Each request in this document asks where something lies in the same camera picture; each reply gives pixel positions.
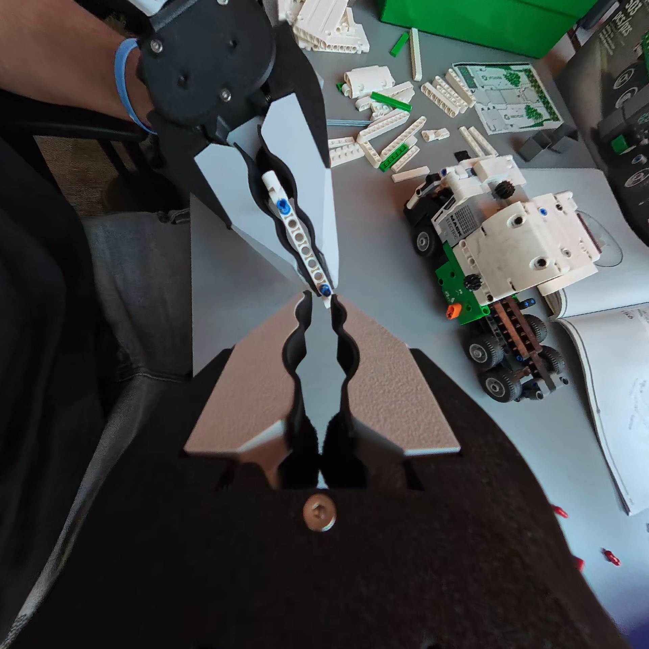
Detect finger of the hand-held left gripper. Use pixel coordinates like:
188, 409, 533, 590
194, 142, 311, 293
228, 91, 341, 293

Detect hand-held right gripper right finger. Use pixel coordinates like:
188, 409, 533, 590
322, 296, 462, 490

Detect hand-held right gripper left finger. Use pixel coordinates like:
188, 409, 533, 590
183, 290, 321, 490

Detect white lego beam with holes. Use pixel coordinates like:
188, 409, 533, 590
261, 171, 335, 310

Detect person's left forearm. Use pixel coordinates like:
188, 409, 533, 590
0, 0, 153, 134

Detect pile of white lego beams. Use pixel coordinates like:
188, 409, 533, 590
278, 0, 501, 184

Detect long green lego beam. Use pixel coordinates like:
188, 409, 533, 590
369, 91, 413, 113

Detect white and green lego truck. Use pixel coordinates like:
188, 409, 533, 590
403, 154, 602, 405

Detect lego sticker sheet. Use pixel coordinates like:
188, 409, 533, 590
452, 62, 564, 137

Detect open lego instruction booklet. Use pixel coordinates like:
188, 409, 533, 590
537, 167, 649, 516

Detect grey lego pieces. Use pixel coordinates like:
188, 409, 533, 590
517, 124, 580, 161

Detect black lego set box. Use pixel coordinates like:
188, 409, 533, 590
557, 0, 649, 244

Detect blue wristband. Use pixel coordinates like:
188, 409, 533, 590
114, 38, 159, 136

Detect person's grey trouser leg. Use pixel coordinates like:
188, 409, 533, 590
10, 209, 194, 629

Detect green plastic bin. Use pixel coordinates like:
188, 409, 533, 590
375, 0, 601, 59

